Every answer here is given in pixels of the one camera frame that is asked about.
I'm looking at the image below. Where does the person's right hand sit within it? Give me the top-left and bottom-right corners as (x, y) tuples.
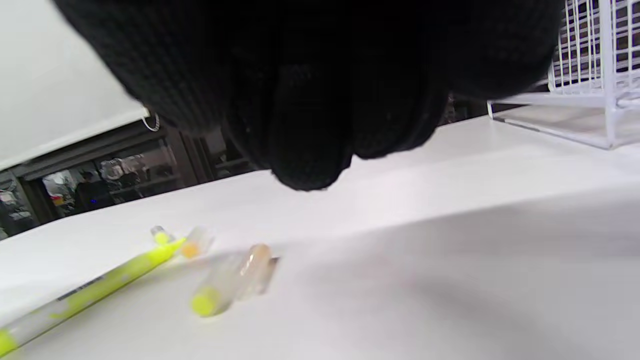
(52, 0), (566, 192)

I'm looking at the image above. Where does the group of clear highlighter caps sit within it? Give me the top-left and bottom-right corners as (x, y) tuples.
(150, 225), (282, 319)

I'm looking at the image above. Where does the yellow double-ended highlighter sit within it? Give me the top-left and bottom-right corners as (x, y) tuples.
(0, 237), (187, 359)

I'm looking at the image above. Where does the dark window mullion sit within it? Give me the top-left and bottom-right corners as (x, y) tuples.
(165, 127), (213, 187)

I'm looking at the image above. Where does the white roller blind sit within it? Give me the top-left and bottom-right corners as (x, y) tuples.
(0, 0), (151, 172)

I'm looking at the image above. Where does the wooden-topped white wire rack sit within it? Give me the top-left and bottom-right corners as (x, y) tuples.
(487, 0), (640, 151)

